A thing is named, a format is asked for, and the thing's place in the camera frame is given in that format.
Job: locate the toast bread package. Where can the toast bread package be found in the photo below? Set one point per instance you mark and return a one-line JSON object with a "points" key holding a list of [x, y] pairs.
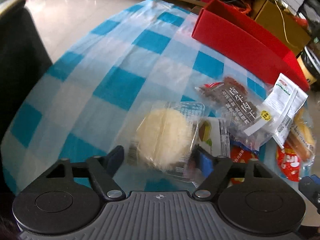
{"points": [[301, 138]]}

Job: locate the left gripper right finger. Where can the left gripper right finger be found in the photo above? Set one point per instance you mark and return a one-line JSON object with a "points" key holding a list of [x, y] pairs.
{"points": [[216, 169]]}

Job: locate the round white pastry pack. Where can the round white pastry pack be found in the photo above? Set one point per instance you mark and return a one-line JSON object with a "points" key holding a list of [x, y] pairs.
{"points": [[164, 136]]}

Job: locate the white grey snack packet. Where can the white grey snack packet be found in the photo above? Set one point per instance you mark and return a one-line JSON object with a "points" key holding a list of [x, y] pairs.
{"points": [[285, 100]]}

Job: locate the braised beef jerky bag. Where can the braised beef jerky bag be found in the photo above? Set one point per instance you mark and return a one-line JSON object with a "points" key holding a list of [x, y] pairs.
{"points": [[250, 120]]}

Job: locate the blue white checkered tablecloth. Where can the blue white checkered tablecloth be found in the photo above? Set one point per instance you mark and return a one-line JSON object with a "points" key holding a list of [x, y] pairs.
{"points": [[83, 104]]}

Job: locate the yellow trash bin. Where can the yellow trash bin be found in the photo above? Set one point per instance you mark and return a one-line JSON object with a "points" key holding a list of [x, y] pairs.
{"points": [[309, 64]]}

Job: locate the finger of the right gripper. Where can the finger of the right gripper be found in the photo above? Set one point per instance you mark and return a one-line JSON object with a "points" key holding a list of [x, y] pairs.
{"points": [[309, 186]]}

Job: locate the white green snack box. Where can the white green snack box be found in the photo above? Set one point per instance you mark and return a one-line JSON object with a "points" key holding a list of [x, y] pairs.
{"points": [[213, 136]]}

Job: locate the wooden cabinet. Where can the wooden cabinet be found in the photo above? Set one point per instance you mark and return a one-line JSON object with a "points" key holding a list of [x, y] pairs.
{"points": [[283, 26]]}

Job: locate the black chair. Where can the black chair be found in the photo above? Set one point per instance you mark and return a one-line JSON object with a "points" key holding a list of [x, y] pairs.
{"points": [[24, 60]]}

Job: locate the red Tudou chip bag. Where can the red Tudou chip bag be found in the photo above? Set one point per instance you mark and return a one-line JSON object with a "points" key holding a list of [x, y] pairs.
{"points": [[288, 162]]}

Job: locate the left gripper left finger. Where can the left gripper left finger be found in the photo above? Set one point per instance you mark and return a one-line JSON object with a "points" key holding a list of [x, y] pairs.
{"points": [[101, 172]]}

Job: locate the red cardboard box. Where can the red cardboard box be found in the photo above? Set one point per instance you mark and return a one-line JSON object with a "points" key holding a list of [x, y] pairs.
{"points": [[238, 37]]}

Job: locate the small red snack packet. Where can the small red snack packet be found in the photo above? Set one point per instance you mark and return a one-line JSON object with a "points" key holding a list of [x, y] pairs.
{"points": [[239, 155]]}

